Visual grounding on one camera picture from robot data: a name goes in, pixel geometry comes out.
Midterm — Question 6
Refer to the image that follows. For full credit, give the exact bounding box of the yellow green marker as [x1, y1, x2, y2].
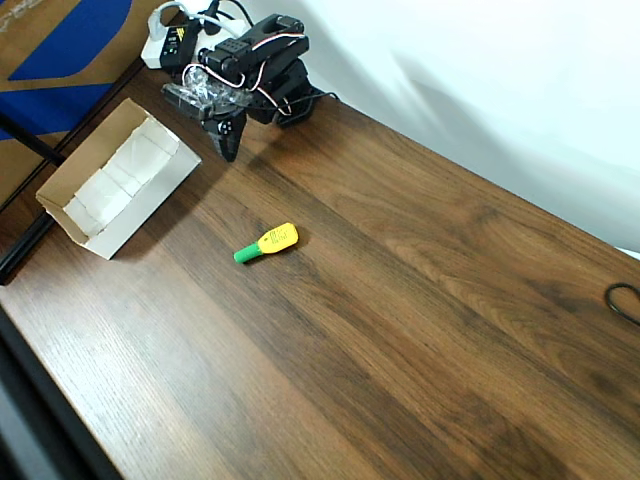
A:
[233, 222, 300, 265]

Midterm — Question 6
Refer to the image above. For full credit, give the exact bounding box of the white cardboard box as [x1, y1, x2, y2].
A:
[34, 97, 203, 261]

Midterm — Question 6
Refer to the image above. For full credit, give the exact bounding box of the black power adapter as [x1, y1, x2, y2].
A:
[159, 22, 199, 71]

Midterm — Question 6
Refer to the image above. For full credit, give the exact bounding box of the white power strip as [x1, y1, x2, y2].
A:
[141, 19, 211, 70]

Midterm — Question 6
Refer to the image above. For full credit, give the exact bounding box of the black metal pole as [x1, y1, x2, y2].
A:
[0, 113, 67, 165]

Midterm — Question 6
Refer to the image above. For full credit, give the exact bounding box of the large brown blue-printed carton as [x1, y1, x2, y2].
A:
[0, 0, 166, 211]

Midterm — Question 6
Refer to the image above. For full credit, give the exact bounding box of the plastic-wrapped gripper camera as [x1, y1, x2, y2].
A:
[160, 64, 254, 121]

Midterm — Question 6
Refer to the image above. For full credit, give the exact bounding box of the thin black camera cable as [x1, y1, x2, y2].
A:
[277, 88, 339, 127]

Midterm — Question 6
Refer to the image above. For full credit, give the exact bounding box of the black metal rail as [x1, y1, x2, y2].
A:
[0, 212, 59, 287]

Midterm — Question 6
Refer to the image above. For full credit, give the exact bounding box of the black cable loop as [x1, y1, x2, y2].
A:
[604, 283, 640, 326]

